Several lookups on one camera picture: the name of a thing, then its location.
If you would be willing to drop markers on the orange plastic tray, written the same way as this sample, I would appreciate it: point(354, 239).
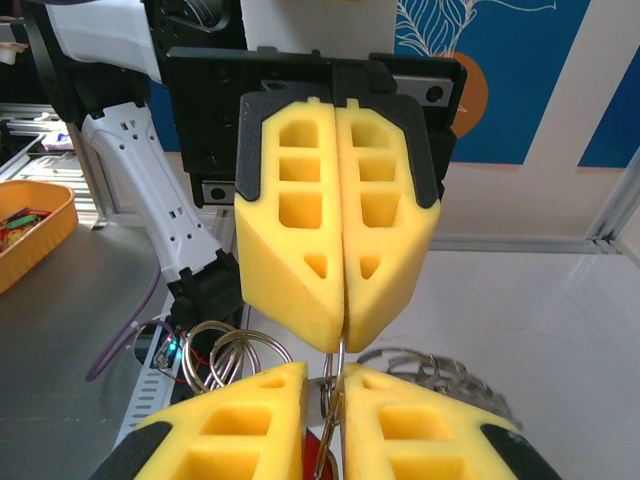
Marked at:
point(40, 250)

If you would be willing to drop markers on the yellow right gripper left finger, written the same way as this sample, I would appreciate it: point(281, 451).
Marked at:
point(280, 440)

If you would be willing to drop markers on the left controller board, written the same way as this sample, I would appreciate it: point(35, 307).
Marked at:
point(169, 355)

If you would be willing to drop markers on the aluminium side rail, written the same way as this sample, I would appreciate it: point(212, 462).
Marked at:
point(500, 245)

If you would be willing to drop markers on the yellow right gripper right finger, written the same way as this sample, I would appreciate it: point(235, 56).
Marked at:
point(365, 440)

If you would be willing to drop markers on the aluminium corner post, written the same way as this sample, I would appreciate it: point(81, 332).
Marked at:
point(617, 215)

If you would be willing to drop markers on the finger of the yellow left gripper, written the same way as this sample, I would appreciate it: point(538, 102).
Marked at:
point(270, 260)
point(400, 240)

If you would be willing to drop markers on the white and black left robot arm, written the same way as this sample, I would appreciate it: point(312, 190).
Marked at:
point(145, 175)

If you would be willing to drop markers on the blue floral wall panel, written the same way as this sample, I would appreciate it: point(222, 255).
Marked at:
point(620, 145)
point(525, 100)

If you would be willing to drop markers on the small red cylinder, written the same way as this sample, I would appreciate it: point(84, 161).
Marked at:
point(311, 457)

